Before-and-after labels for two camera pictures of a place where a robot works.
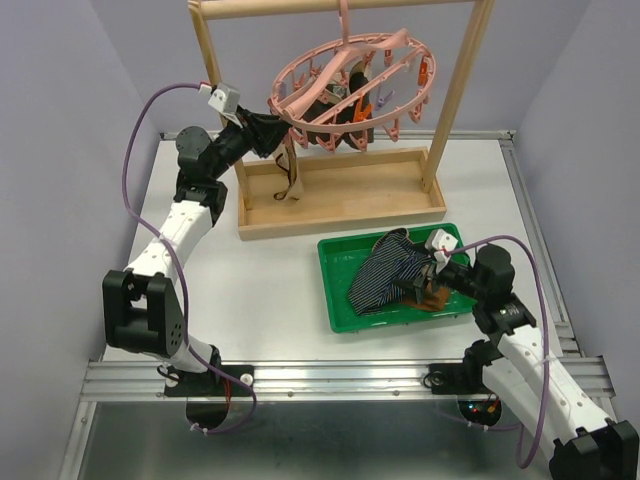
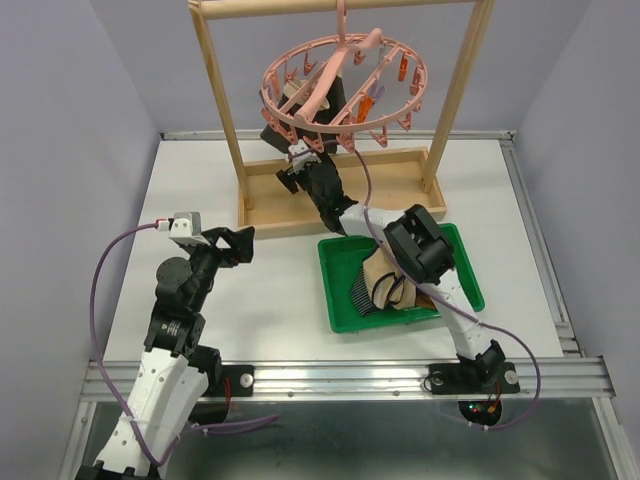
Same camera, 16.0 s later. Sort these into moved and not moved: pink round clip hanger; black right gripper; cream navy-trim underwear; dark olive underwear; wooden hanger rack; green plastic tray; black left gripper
Moved: black left gripper; cream navy-trim underwear; pink round clip hanger; black right gripper; dark olive underwear
Not moved: wooden hanger rack; green plastic tray
